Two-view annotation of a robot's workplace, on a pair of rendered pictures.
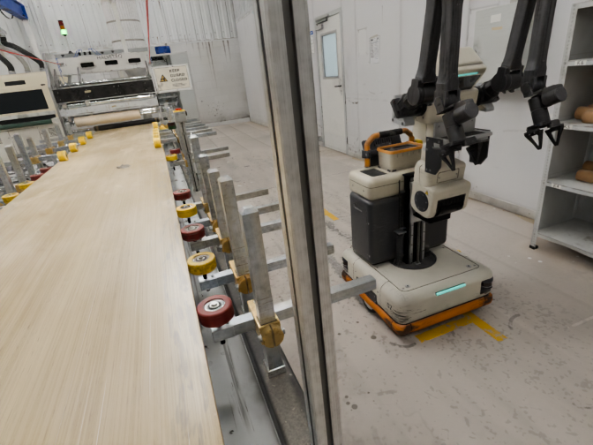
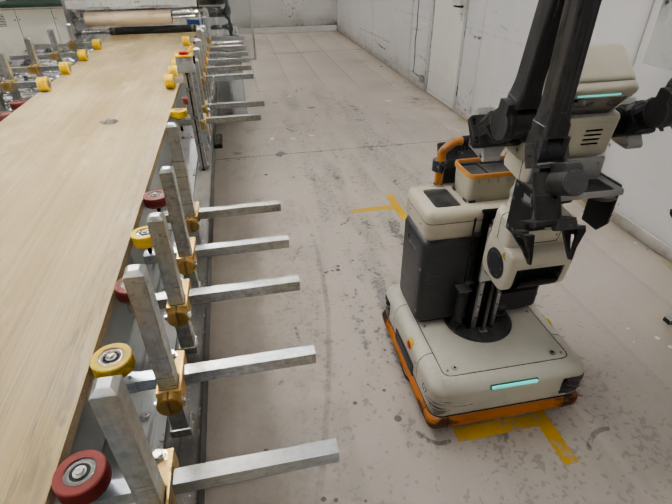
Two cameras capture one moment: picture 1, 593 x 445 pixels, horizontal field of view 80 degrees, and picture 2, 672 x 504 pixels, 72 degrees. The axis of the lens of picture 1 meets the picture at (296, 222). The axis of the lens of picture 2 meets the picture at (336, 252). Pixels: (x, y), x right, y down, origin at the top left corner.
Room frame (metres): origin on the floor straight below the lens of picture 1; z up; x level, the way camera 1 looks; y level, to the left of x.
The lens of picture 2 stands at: (0.31, -0.25, 1.59)
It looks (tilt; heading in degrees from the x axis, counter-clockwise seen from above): 33 degrees down; 7
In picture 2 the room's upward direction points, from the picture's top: 1 degrees counter-clockwise
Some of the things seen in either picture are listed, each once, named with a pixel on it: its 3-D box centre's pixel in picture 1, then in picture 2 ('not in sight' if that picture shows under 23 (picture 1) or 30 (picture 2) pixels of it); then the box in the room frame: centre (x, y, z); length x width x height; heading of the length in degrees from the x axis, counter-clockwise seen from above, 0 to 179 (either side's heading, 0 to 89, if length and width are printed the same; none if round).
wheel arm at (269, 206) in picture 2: (226, 199); (219, 212); (1.69, 0.34, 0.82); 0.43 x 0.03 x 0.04; 108
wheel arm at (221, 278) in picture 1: (269, 265); (217, 369); (0.98, 0.10, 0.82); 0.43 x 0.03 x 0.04; 108
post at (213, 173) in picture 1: (225, 234); (176, 299); (1.14, 0.25, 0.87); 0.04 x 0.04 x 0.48; 18
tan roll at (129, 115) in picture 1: (124, 116); (151, 17); (5.10, 2.15, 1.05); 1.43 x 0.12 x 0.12; 108
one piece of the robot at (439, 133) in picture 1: (455, 145); (561, 196); (1.56, -0.74, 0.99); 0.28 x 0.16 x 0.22; 108
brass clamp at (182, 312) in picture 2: (226, 239); (179, 302); (1.17, 0.26, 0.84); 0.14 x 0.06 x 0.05; 18
